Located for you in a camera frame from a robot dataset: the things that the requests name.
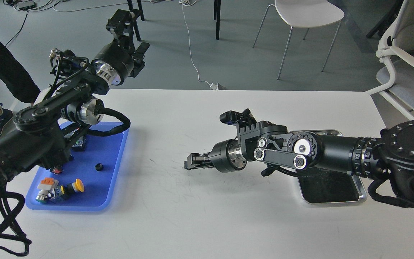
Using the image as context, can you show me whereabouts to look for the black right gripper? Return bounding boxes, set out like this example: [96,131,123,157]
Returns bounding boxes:
[184,140,247,173]

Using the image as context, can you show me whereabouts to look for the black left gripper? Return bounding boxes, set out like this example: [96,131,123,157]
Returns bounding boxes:
[91,9,150,86]

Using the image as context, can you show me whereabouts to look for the red mushroom push button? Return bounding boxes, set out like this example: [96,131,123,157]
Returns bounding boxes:
[71,136,87,151]

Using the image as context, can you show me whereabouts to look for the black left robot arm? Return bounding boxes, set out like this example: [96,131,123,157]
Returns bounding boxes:
[0,9,149,257]

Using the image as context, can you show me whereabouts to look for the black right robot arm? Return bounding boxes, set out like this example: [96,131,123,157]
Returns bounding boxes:
[184,109,414,208]

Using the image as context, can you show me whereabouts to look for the black table legs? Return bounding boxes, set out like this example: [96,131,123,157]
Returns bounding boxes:
[126,0,221,42]

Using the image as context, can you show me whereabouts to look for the blue plastic tray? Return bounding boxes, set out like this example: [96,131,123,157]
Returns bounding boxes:
[25,131,128,212]

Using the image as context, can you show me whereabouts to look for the stainless steel tray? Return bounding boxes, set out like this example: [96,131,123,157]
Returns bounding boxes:
[290,130,366,206]

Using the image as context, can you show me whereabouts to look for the white plastic chair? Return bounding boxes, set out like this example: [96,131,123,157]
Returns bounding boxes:
[257,0,345,80]

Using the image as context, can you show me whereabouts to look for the white grey office chair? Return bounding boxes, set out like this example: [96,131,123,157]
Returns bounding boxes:
[367,0,414,120]

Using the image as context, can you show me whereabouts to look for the white cable on floor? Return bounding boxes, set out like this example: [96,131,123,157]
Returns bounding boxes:
[178,0,219,90]

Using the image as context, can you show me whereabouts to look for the yellow push button switch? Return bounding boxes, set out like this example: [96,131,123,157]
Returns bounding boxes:
[49,179,85,204]

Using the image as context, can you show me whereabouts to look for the green push button switch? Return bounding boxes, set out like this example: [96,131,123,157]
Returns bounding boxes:
[50,165,64,175]

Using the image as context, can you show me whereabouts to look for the orange white switch block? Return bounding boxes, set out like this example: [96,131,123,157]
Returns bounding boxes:
[36,177,59,204]

